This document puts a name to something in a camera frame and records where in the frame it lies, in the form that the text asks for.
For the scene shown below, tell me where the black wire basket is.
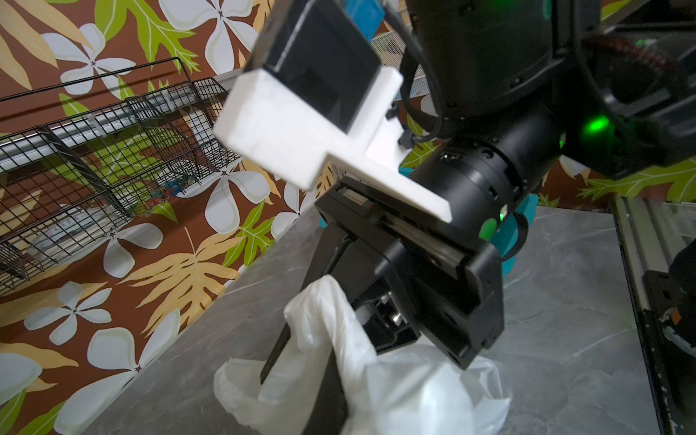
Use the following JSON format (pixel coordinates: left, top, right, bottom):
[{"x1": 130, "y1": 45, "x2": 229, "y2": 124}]
[{"x1": 0, "y1": 56, "x2": 243, "y2": 297}]

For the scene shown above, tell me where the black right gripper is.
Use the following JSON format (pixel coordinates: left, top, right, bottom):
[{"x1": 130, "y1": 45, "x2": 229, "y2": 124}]
[{"x1": 259, "y1": 178, "x2": 504, "y2": 384}]

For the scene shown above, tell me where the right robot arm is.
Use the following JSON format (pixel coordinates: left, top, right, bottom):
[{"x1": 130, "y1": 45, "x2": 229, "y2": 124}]
[{"x1": 306, "y1": 1, "x2": 695, "y2": 368}]

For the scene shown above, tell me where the white printed bag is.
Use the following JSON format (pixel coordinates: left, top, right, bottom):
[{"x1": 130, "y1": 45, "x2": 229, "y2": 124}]
[{"x1": 213, "y1": 275, "x2": 512, "y2": 434}]

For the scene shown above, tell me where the teal plastic basket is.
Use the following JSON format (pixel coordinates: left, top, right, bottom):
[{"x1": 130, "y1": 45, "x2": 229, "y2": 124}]
[{"x1": 317, "y1": 157, "x2": 537, "y2": 282}]

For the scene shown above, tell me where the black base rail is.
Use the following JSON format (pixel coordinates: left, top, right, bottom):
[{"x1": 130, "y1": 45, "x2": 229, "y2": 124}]
[{"x1": 612, "y1": 197, "x2": 695, "y2": 434}]

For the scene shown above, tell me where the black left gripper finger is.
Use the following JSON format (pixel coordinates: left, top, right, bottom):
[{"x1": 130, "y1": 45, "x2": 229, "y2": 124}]
[{"x1": 315, "y1": 352, "x2": 349, "y2": 434}]

